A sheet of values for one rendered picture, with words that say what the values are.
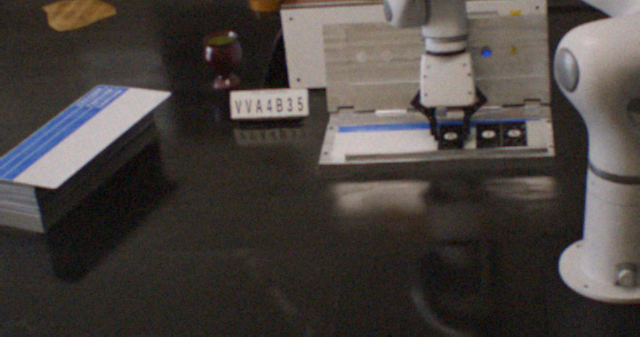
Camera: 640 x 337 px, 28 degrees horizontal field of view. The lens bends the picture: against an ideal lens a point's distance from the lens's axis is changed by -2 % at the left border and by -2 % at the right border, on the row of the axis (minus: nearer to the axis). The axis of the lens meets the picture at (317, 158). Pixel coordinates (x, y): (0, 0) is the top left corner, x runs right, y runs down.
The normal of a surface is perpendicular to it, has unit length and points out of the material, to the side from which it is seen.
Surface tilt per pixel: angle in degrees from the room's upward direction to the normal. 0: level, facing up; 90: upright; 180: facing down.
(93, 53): 0
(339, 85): 74
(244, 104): 65
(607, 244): 87
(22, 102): 0
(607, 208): 87
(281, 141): 0
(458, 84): 78
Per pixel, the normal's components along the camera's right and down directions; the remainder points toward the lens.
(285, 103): -0.15, 0.06
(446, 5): 0.17, 0.27
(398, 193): -0.11, -0.88
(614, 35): 0.09, -0.62
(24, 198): -0.44, 0.46
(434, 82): -0.13, 0.29
